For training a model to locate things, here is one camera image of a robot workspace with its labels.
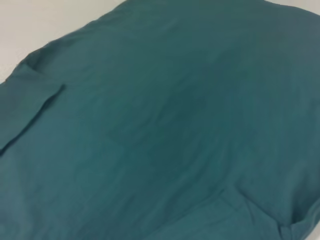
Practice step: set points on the teal blue t-shirt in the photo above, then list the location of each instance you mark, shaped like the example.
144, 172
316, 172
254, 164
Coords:
162, 125

